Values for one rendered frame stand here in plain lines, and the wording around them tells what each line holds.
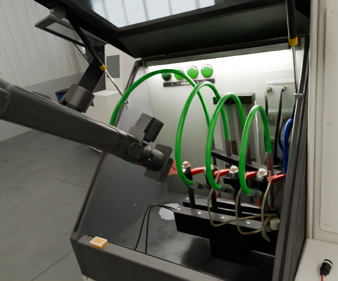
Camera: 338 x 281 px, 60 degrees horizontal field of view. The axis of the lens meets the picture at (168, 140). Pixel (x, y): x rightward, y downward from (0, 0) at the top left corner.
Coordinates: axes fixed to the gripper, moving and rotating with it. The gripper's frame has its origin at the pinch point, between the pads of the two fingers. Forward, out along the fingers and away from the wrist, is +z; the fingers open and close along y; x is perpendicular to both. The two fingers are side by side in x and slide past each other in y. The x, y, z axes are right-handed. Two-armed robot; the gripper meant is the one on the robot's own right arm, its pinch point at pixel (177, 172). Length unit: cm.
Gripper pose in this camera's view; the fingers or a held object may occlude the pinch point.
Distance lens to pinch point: 89.8
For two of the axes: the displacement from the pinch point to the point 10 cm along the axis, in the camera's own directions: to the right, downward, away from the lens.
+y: 3.8, -9.1, 1.8
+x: -6.8, -1.4, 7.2
